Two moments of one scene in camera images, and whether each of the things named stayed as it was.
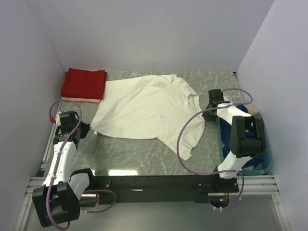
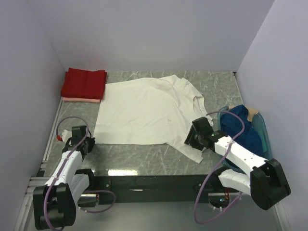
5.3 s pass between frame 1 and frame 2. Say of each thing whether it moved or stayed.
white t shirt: moved
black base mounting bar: stayed
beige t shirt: stayed
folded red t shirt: stayed
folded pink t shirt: stayed
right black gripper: moved
